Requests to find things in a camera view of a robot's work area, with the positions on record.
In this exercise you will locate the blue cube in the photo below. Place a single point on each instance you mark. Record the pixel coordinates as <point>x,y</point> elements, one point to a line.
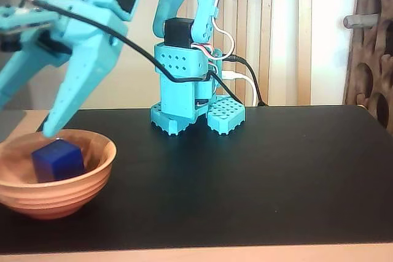
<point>58,160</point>

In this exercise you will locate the turquoise gripper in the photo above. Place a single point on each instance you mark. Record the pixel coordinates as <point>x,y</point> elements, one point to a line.
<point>87,45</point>

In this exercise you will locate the turquoise perforated robot base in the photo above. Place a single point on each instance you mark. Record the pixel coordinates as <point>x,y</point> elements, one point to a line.
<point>227,114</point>

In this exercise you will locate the cream vertical slat screen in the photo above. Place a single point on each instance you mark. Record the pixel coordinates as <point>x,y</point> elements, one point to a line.
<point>288,29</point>

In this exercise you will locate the turquoise wrist camera box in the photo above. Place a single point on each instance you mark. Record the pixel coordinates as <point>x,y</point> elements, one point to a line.
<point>18,19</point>

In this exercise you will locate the grey cylindrical peg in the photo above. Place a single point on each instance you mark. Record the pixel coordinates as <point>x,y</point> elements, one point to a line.
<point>362,20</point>

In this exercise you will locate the black table mat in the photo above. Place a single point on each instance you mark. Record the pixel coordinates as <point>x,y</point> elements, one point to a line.
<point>215,182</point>

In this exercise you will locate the orange bowl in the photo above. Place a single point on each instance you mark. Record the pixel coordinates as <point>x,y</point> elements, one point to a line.
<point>61,200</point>

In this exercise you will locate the brown perforated panel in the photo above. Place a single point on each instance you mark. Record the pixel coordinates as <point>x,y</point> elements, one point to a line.
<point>359,47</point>

